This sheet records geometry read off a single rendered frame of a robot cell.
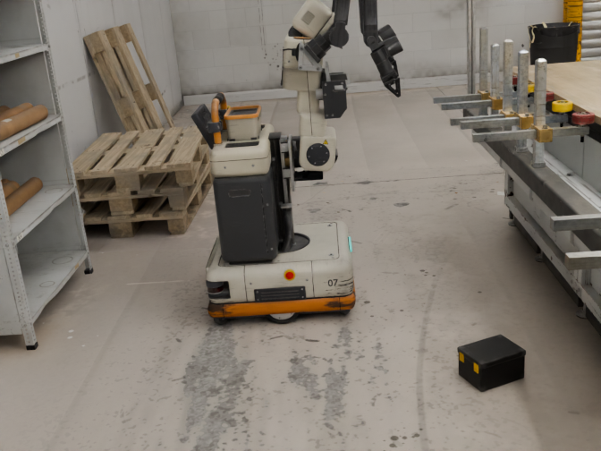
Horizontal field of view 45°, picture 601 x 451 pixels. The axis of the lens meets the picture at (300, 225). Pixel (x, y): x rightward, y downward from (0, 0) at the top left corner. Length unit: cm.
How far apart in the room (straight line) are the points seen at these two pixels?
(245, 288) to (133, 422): 82
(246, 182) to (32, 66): 143
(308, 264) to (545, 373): 108
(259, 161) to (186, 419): 109
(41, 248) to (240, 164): 158
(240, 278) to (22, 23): 173
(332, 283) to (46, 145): 176
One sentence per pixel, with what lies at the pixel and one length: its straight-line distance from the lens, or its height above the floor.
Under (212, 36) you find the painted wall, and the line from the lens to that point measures 935.
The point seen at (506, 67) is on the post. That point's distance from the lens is 341.
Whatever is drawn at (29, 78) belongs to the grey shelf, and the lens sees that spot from 407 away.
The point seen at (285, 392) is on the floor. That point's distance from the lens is 284.
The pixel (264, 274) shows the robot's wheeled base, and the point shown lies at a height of 25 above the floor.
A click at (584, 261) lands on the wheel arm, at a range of 172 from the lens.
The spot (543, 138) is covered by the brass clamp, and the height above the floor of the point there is 84.
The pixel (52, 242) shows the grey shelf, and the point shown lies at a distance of 428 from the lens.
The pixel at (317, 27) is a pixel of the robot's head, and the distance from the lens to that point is 317.
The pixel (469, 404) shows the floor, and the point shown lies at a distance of 274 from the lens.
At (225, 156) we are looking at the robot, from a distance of 311.
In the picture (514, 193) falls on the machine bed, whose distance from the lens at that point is 439.
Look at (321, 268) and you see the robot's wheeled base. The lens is 322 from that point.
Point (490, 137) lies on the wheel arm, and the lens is 289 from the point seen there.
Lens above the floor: 150
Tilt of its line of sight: 19 degrees down
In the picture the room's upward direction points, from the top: 5 degrees counter-clockwise
